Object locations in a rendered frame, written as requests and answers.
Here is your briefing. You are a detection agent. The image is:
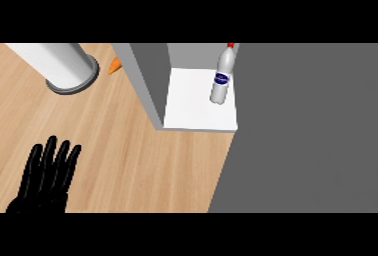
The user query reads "white cylinder with grey base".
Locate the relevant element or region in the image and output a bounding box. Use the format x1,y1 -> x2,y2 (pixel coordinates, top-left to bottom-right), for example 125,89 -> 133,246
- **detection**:
4,42 -> 102,96

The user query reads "flat dark grey cabinet door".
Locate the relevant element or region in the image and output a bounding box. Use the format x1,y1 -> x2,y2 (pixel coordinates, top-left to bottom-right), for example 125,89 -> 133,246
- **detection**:
207,42 -> 378,214

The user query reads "clear plastic water bottle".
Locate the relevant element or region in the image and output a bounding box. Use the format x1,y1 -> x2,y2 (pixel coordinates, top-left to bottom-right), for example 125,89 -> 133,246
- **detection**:
208,42 -> 238,106

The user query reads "grey open cabinet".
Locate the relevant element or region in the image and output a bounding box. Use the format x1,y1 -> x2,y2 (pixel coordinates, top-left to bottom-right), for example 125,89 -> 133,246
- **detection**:
111,42 -> 242,134

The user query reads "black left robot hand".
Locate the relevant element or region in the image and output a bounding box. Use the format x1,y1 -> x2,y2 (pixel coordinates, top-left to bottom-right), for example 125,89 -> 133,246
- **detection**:
4,135 -> 83,214

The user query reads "orange carrot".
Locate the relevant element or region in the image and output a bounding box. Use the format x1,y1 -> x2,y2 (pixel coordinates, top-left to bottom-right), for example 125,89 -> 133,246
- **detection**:
106,56 -> 124,76

